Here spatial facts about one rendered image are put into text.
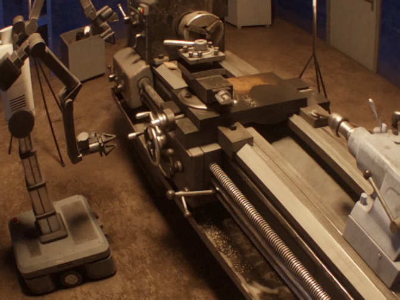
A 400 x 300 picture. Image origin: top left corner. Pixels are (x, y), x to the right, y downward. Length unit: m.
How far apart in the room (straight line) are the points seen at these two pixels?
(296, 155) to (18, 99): 1.33
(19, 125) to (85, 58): 2.76
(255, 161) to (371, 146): 0.60
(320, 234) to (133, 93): 1.64
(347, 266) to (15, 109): 1.52
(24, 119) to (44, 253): 0.79
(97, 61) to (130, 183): 1.95
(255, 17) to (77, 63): 2.88
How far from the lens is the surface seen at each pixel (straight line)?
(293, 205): 1.57
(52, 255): 2.26
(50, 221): 2.27
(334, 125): 1.54
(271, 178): 1.67
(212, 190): 1.96
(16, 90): 1.81
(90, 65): 4.62
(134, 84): 2.68
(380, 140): 1.41
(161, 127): 1.92
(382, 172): 1.32
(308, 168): 1.95
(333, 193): 1.83
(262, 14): 6.29
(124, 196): 2.94
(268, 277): 1.87
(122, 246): 2.59
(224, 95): 1.82
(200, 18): 2.42
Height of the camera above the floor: 1.85
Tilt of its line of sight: 35 degrees down
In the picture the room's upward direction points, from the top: straight up
